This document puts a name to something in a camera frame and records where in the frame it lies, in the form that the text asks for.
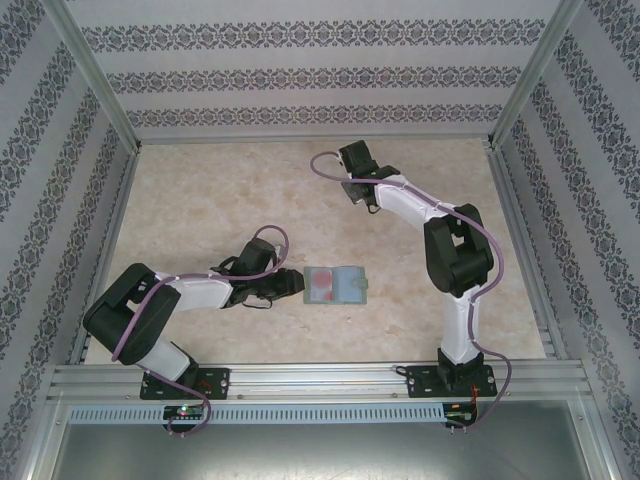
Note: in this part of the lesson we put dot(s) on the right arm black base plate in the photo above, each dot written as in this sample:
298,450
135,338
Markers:
417,382

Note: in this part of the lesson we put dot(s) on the aluminium side rail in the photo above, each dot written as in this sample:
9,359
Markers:
107,250
524,250

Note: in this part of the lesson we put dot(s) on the left aluminium frame post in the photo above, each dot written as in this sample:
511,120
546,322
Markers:
97,80

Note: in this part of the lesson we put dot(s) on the left black-white robot arm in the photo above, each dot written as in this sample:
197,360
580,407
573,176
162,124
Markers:
125,310

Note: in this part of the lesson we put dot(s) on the card with red circles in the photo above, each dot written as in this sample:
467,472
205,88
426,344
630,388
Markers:
322,280

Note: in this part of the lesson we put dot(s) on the right black-white robot arm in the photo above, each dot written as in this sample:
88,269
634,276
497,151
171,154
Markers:
455,260

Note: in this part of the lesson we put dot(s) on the green card holder wallet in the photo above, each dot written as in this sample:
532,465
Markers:
361,285

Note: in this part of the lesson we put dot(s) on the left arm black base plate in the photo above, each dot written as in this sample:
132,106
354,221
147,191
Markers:
220,382

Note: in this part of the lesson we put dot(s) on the grey sheet metal panel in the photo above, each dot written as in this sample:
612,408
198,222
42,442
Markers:
320,450

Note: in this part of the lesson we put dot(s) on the left aluminium side rail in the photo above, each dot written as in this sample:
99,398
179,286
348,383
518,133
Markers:
107,250

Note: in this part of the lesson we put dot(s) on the long aluminium mounting rail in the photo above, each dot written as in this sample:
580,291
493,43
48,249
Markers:
315,380

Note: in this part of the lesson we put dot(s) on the right aluminium frame post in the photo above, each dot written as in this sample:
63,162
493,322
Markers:
530,75

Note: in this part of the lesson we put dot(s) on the right aluminium side rail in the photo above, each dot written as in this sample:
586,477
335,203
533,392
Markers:
524,250

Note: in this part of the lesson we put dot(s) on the aluminium frame post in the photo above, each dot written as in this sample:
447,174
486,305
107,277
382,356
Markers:
97,80
530,75

